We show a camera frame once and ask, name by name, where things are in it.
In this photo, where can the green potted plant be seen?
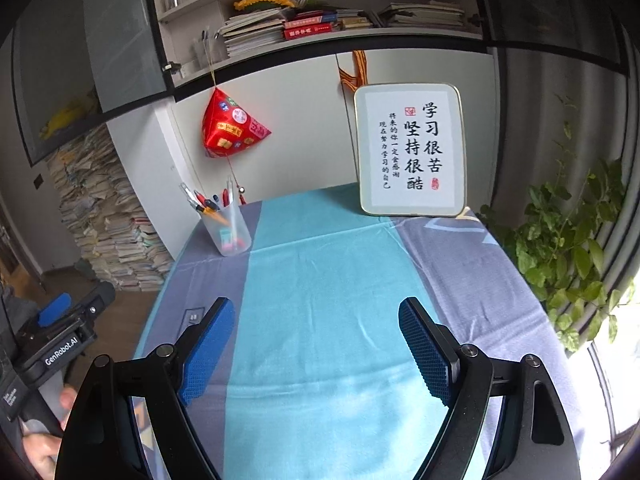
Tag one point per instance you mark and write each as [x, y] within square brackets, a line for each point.
[555, 240]

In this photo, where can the gold medal with striped ribbon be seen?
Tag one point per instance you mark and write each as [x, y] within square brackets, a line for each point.
[356, 72]

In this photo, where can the framed calligraphy board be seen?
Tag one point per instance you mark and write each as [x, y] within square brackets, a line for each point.
[415, 150]

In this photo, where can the stack of magazines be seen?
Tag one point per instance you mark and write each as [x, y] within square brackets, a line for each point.
[252, 35]

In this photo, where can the metal door latch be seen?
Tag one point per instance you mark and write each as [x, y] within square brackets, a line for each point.
[171, 66]

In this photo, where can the clear plastic pen cup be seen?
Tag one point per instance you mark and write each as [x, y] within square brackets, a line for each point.
[240, 235]

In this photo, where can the person's left hand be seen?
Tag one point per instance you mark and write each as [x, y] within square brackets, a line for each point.
[42, 455]

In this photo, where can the dark wall switch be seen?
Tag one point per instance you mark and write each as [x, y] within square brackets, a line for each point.
[38, 181]

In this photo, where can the red book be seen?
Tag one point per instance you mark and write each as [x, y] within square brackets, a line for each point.
[310, 23]
[307, 33]

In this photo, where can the tall pile of papers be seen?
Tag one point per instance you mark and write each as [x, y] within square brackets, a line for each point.
[110, 230]

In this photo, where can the stack of grey books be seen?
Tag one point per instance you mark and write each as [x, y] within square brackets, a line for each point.
[425, 15]

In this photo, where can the blue and teal tablecloth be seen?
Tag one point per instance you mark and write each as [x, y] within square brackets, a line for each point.
[325, 310]

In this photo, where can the red pyramid hanging ornament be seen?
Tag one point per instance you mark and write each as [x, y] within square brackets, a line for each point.
[230, 130]

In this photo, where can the bunch of assorted pens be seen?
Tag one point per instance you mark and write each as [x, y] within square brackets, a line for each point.
[207, 205]

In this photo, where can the clear shelf pen holder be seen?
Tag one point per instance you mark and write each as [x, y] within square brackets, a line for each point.
[207, 52]

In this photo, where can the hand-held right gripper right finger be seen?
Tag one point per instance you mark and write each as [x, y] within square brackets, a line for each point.
[425, 355]

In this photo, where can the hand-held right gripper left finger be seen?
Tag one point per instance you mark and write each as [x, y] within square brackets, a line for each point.
[207, 355]

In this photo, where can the glass cabinet door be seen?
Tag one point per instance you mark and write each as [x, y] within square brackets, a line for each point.
[120, 35]
[550, 5]

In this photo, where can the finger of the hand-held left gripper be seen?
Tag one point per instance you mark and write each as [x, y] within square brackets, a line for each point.
[55, 308]
[100, 300]

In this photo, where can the white bookshelf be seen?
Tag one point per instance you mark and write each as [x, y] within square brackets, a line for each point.
[310, 55]

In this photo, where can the yellow item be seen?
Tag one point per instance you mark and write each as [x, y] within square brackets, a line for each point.
[65, 117]

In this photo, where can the yellow flower garland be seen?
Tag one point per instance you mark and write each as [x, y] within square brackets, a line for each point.
[262, 2]

